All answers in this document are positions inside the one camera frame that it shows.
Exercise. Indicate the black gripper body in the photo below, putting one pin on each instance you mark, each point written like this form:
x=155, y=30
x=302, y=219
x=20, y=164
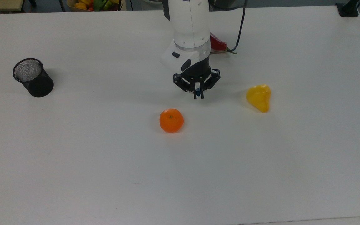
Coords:
x=198, y=73

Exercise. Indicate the black mesh pen cup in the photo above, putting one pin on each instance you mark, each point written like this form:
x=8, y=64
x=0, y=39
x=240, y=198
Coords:
x=37, y=82

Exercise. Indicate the orange toy tangerine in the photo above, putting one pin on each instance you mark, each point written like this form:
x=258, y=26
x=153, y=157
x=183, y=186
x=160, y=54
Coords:
x=171, y=120

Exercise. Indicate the red toy pepper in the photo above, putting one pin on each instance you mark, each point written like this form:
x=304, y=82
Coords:
x=218, y=43

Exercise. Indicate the black clamp mount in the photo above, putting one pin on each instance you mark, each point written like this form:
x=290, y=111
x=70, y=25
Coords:
x=348, y=9

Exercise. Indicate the basket of toy fruit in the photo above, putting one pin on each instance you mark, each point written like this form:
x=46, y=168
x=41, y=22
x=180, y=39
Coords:
x=95, y=4

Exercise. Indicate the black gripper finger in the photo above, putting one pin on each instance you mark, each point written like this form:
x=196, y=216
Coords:
x=212, y=78
x=183, y=82

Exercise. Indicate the white marker pen blue cap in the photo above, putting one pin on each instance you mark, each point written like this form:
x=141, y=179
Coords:
x=198, y=92

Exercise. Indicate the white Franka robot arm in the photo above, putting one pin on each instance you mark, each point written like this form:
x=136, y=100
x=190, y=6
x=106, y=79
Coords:
x=189, y=25

